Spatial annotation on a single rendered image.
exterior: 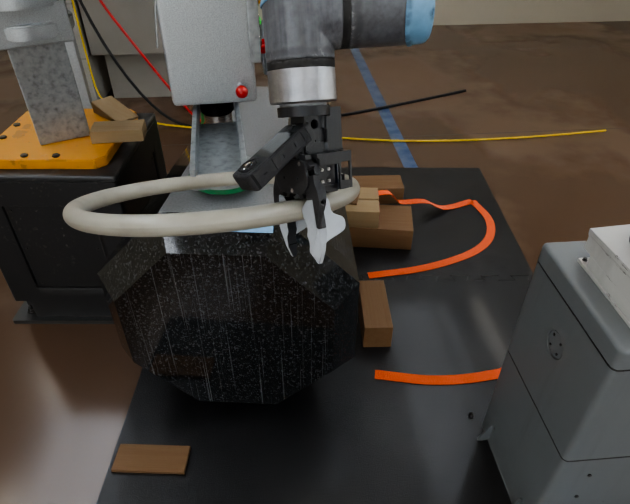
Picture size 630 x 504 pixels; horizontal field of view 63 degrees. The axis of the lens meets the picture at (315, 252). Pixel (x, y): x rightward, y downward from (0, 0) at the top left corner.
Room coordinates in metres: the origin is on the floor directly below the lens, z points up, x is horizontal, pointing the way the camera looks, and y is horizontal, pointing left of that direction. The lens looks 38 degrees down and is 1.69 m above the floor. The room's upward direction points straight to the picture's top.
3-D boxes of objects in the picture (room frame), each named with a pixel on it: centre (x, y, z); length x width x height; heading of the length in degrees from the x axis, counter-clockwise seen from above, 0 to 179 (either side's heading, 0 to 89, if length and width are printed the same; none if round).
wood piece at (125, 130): (1.93, 0.78, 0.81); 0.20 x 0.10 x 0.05; 98
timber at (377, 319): (1.65, -0.26, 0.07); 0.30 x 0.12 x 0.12; 2
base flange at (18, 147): (1.98, 1.03, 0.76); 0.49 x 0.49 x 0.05; 0
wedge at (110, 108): (2.14, 0.87, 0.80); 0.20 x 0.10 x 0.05; 48
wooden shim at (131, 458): (0.98, 0.57, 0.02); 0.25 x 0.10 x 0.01; 88
